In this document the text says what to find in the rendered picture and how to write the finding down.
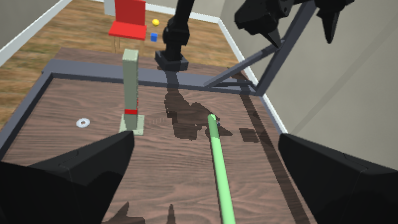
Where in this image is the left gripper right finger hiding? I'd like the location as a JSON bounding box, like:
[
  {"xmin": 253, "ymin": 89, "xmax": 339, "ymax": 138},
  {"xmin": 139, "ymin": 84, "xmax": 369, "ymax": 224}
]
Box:
[{"xmin": 278, "ymin": 133, "xmax": 398, "ymax": 224}]

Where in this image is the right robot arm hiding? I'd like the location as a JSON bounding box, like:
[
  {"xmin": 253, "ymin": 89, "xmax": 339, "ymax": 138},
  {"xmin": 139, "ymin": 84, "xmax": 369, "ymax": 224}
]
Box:
[{"xmin": 162, "ymin": 0, "xmax": 294, "ymax": 61}]

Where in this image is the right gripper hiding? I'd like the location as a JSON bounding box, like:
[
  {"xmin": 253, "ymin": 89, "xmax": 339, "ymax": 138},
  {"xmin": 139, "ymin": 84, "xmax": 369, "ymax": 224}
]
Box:
[{"xmin": 234, "ymin": 0, "xmax": 355, "ymax": 48}]

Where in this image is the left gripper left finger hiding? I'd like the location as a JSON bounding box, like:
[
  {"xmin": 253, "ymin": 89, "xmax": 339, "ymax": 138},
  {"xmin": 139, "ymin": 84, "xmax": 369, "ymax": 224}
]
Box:
[{"xmin": 0, "ymin": 130, "xmax": 135, "ymax": 224}]

